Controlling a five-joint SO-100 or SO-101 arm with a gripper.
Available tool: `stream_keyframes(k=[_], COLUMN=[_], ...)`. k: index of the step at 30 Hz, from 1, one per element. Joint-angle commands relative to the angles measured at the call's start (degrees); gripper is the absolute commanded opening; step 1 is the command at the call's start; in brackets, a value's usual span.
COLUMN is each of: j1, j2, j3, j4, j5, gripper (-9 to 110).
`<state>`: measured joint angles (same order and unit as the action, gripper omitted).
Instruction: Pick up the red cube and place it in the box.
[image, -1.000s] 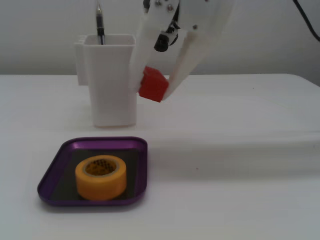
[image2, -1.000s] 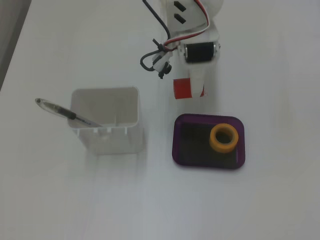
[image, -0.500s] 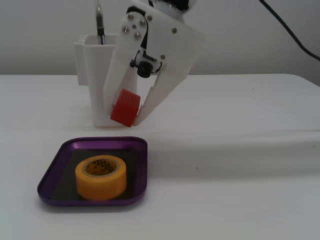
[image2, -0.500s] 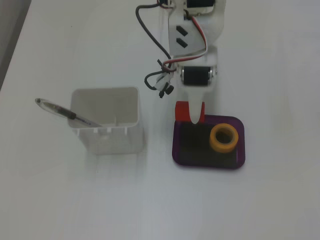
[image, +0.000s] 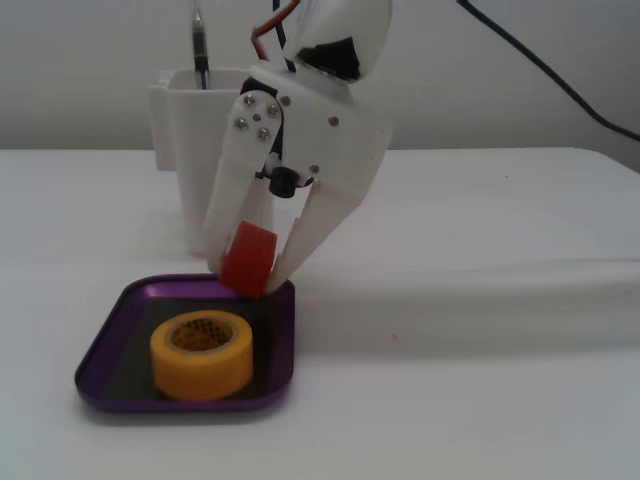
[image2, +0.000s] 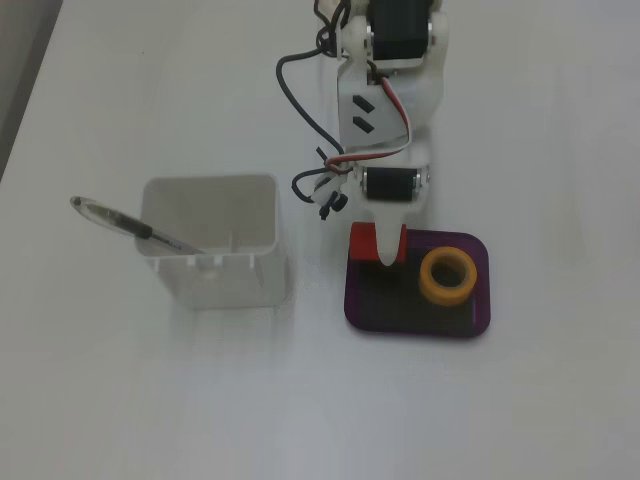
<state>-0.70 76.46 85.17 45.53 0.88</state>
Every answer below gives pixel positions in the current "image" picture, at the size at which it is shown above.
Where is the red ribbed block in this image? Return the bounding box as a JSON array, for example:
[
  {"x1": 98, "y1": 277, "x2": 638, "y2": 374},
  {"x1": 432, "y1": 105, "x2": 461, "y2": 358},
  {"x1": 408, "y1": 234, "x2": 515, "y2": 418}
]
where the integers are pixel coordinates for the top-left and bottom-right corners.
[{"x1": 217, "y1": 220, "x2": 278, "y2": 301}]

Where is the thick black cable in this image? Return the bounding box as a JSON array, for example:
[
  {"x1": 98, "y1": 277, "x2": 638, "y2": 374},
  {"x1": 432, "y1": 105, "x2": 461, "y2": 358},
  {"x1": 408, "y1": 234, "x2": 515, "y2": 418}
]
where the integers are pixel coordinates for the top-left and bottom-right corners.
[{"x1": 456, "y1": 0, "x2": 640, "y2": 142}]

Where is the red black servo wire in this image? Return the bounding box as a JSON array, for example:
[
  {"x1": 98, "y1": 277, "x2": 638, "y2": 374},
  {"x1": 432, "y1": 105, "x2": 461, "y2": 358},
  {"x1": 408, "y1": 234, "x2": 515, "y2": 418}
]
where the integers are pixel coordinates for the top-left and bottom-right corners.
[{"x1": 250, "y1": 0, "x2": 304, "y2": 72}]

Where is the small black clip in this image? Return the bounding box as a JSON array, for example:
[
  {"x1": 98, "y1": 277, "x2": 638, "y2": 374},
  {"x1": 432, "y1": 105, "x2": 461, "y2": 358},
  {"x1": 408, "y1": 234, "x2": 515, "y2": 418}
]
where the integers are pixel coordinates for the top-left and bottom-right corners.
[{"x1": 255, "y1": 166, "x2": 312, "y2": 200}]

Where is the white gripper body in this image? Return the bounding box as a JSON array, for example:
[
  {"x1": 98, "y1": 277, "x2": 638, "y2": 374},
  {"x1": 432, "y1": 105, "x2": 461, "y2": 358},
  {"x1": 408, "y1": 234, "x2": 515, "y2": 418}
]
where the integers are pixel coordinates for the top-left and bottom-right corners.
[{"x1": 243, "y1": 64, "x2": 392, "y2": 207}]

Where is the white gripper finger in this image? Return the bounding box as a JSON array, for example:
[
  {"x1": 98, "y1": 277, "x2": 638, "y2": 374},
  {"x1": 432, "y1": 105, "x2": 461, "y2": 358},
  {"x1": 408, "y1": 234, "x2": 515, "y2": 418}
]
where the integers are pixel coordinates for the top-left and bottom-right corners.
[
  {"x1": 266, "y1": 181, "x2": 365, "y2": 295},
  {"x1": 201, "y1": 90, "x2": 289, "y2": 275}
]

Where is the purple metal tray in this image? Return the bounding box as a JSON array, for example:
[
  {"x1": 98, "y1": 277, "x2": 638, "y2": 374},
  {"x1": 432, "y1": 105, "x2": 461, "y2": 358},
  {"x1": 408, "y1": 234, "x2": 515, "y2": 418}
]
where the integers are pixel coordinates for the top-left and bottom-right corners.
[{"x1": 74, "y1": 272, "x2": 297, "y2": 415}]

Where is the yellow masking tape roll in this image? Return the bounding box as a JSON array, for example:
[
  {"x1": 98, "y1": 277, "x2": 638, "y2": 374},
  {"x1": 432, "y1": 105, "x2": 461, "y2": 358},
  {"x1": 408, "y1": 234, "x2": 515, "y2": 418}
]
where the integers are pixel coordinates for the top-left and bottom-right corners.
[{"x1": 149, "y1": 309, "x2": 255, "y2": 403}]

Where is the white plastic pen holder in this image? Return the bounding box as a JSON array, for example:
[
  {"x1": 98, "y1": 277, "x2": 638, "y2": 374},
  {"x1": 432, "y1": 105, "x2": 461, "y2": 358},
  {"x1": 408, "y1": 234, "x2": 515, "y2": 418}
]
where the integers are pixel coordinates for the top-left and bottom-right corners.
[{"x1": 147, "y1": 68, "x2": 278, "y2": 257}]

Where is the black pen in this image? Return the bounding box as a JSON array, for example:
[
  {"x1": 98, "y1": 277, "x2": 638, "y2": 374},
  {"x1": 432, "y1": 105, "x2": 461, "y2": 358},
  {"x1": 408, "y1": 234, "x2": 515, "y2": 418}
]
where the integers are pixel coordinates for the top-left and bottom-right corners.
[{"x1": 191, "y1": 0, "x2": 211, "y2": 92}]

